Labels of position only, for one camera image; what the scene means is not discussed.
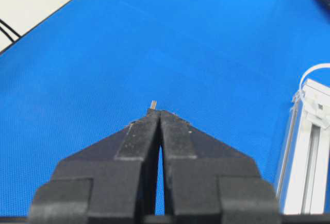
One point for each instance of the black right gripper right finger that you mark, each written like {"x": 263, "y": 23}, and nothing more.
{"x": 208, "y": 181}

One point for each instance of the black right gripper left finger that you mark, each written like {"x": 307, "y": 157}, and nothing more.
{"x": 107, "y": 182}

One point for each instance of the aluminium extrusion frame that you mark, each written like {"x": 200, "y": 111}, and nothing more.
{"x": 301, "y": 180}

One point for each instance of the white zip tie loop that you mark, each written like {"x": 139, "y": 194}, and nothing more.
{"x": 306, "y": 76}

